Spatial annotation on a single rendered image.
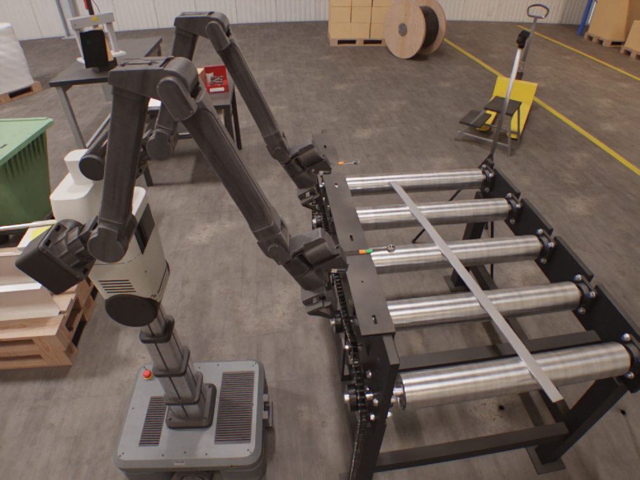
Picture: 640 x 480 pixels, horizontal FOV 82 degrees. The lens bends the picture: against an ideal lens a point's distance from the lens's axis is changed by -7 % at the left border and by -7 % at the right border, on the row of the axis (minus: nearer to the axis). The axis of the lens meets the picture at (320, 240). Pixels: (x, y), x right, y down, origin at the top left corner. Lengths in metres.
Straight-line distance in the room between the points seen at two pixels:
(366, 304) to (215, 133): 0.61
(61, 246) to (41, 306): 1.71
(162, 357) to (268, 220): 0.91
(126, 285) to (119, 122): 0.59
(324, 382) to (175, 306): 1.12
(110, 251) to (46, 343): 1.76
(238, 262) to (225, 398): 1.25
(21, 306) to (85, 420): 0.75
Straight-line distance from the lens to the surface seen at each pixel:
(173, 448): 1.95
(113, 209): 0.87
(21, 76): 7.81
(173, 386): 1.75
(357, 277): 1.15
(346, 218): 1.37
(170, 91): 0.68
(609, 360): 1.59
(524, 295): 1.63
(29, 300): 2.67
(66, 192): 1.14
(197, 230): 3.34
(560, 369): 1.47
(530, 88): 6.17
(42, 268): 1.03
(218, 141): 0.73
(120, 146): 0.79
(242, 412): 1.95
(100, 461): 2.36
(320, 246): 0.87
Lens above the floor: 1.98
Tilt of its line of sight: 40 degrees down
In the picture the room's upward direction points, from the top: straight up
